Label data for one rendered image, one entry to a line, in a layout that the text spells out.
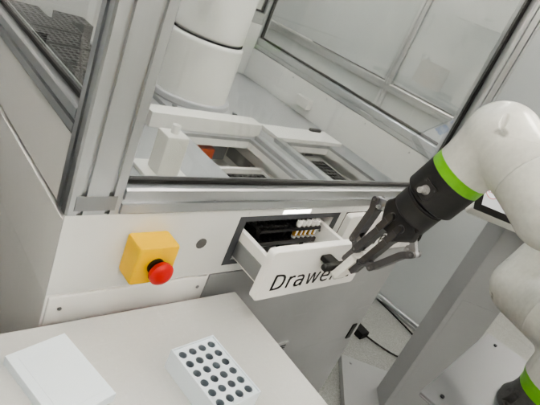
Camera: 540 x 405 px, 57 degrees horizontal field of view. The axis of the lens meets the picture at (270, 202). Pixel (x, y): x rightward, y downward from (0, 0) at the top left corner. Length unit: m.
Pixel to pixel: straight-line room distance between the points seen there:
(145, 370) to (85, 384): 0.10
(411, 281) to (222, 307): 1.87
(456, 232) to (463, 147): 1.85
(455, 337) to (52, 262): 1.47
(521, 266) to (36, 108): 0.92
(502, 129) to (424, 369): 1.38
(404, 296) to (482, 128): 2.09
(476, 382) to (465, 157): 0.55
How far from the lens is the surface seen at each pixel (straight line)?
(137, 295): 0.90
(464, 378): 1.14
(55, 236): 0.77
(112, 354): 0.81
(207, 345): 0.82
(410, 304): 2.77
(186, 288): 0.96
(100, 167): 0.71
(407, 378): 2.02
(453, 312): 1.86
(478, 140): 0.74
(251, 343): 0.92
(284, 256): 0.87
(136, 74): 0.67
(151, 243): 0.79
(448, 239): 2.61
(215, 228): 0.89
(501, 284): 1.11
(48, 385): 0.74
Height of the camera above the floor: 1.34
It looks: 24 degrees down
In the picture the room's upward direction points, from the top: 24 degrees clockwise
